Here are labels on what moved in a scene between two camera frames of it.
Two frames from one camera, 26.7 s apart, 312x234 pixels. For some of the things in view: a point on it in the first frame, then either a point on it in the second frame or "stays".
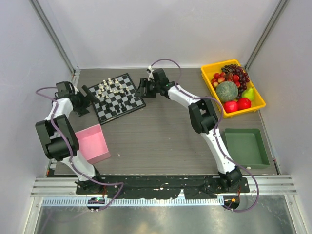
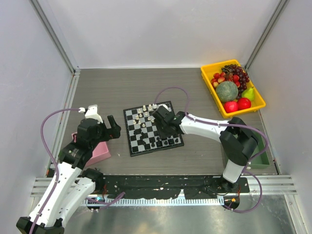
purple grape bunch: x=243 y=78 stays
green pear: x=248 y=93 stays
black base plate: x=194 y=186 stays
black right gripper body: x=152 y=88 -> x=164 y=132
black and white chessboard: x=117 y=98 -> x=143 y=131
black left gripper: x=82 y=110 -> x=112 y=132
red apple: x=231 y=107 stays
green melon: x=226 y=91 stays
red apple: x=243 y=103 stays
